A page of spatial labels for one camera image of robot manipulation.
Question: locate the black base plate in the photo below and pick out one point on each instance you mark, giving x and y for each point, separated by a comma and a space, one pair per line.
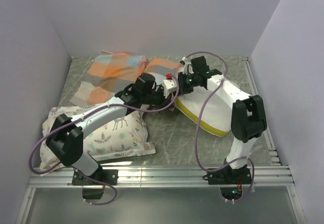
228, 176
108, 176

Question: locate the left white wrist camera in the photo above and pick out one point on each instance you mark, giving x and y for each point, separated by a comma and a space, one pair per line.
169, 84

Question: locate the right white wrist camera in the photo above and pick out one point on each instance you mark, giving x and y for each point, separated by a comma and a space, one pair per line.
185, 62

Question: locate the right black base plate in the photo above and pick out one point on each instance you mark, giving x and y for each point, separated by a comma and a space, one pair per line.
228, 176

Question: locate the plaid orange blue pillowcase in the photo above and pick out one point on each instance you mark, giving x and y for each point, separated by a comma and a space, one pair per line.
110, 73

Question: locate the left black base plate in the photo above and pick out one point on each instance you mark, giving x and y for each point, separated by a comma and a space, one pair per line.
108, 176

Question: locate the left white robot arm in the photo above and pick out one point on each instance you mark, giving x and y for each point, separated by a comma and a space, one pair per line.
66, 138

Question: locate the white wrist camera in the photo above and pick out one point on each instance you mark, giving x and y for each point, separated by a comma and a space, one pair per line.
185, 62
169, 84

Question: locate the aluminium front rail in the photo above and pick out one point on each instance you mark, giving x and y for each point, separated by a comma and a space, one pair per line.
162, 177

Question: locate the aluminium side rail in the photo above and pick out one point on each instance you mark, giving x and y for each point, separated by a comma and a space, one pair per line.
259, 111

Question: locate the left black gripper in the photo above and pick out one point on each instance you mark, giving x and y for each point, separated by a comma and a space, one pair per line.
165, 101

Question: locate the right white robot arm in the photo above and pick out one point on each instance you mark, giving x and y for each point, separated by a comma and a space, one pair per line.
248, 119

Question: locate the white pillow yellow edge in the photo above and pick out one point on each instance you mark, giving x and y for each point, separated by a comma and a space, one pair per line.
216, 117

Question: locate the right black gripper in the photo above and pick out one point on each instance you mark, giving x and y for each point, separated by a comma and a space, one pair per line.
182, 89

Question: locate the floral animal print pillow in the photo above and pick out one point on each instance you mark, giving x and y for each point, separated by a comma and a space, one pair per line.
120, 138

